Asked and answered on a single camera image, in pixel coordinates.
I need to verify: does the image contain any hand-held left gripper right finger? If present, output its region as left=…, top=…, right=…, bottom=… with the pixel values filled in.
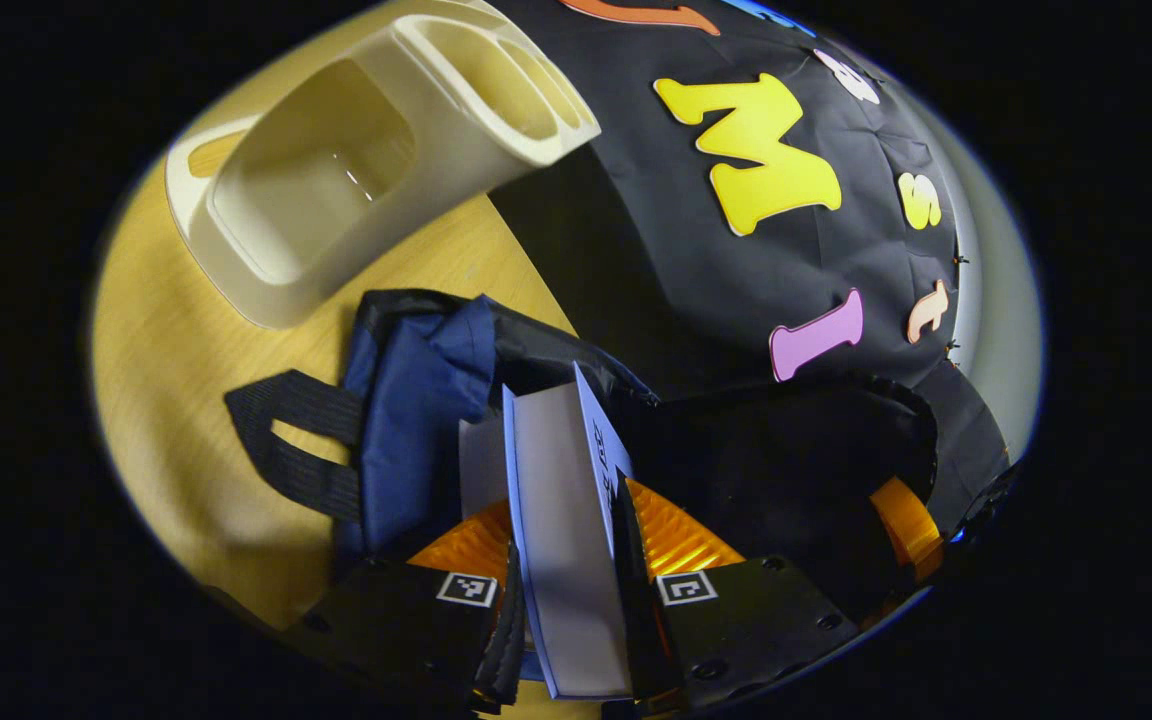
left=611, top=475, right=862, bottom=716

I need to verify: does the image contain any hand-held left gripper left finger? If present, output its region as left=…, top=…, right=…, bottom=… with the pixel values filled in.
left=281, top=500, right=527, bottom=716

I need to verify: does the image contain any grey-blue cover book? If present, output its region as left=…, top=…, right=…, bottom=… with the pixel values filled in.
left=501, top=362, right=637, bottom=701

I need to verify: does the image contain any blue schoolbag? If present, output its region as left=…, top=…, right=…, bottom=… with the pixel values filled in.
left=224, top=288, right=942, bottom=621

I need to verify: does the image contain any white plastic bookshelf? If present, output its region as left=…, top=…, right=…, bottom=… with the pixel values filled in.
left=164, top=0, right=602, bottom=331

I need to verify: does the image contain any black backdrop cloth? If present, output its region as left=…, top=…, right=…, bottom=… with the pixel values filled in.
left=486, top=0, right=1012, bottom=541

